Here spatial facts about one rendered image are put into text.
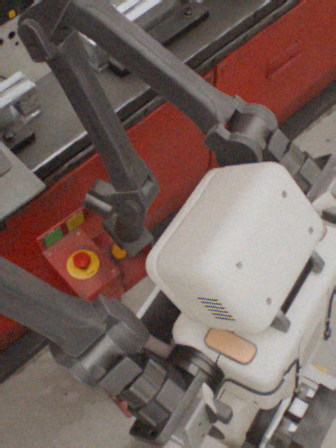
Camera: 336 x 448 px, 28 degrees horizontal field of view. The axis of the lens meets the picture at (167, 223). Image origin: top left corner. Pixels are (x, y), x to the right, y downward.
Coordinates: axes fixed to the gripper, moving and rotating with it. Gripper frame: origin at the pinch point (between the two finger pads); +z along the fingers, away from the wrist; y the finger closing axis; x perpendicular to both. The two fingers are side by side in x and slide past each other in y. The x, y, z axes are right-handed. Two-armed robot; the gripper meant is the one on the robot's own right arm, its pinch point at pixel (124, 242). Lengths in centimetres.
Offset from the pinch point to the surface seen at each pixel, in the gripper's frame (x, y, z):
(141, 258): -2.4, -4.2, 7.0
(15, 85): -2.3, 42.5, -8.2
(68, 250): 10.7, 6.8, 1.8
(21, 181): 12.7, 19.4, -17.7
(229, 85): -59, 21, 20
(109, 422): 22, -28, 73
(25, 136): 2.7, 32.6, -4.3
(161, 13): -45, 40, -4
